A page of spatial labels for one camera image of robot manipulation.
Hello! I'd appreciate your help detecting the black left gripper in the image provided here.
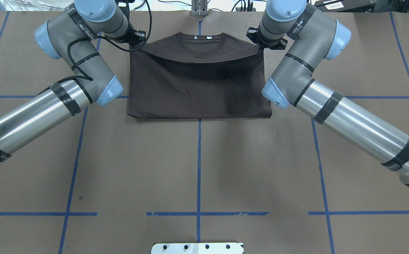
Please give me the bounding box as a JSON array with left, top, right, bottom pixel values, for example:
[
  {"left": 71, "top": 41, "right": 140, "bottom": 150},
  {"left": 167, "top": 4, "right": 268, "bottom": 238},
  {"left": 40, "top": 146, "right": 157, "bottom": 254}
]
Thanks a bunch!
[{"left": 129, "top": 30, "right": 147, "bottom": 50}]

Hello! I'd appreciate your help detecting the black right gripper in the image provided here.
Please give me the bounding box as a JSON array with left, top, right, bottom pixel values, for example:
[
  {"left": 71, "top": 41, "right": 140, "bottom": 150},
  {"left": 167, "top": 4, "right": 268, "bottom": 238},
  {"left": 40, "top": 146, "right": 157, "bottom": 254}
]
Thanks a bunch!
[{"left": 246, "top": 27, "right": 288, "bottom": 50}]

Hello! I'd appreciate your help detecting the dark brown t-shirt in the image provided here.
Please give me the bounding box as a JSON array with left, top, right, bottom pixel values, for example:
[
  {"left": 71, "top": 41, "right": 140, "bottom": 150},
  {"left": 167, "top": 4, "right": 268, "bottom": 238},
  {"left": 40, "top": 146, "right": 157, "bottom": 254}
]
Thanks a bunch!
[{"left": 127, "top": 32, "right": 272, "bottom": 119}]

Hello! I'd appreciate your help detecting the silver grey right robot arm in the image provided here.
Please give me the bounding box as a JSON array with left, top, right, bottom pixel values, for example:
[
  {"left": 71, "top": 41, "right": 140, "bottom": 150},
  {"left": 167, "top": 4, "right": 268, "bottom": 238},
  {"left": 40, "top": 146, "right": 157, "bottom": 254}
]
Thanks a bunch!
[{"left": 247, "top": 0, "right": 409, "bottom": 188}]

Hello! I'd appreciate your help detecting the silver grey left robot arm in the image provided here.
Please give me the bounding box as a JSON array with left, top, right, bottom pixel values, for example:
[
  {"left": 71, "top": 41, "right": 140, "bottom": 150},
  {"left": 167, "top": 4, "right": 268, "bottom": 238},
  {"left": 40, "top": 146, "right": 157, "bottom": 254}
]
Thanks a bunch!
[{"left": 0, "top": 0, "right": 151, "bottom": 163}]

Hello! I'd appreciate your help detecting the aluminium frame post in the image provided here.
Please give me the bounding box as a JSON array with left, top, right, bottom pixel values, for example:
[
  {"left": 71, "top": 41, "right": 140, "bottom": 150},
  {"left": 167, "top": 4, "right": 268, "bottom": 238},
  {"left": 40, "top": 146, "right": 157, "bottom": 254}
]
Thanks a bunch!
[{"left": 191, "top": 0, "right": 209, "bottom": 17}]

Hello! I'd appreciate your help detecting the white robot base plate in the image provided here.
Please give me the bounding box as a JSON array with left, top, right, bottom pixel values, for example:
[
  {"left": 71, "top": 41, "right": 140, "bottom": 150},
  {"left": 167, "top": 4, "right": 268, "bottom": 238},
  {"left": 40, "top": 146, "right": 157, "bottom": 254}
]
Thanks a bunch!
[{"left": 151, "top": 242, "right": 244, "bottom": 254}]

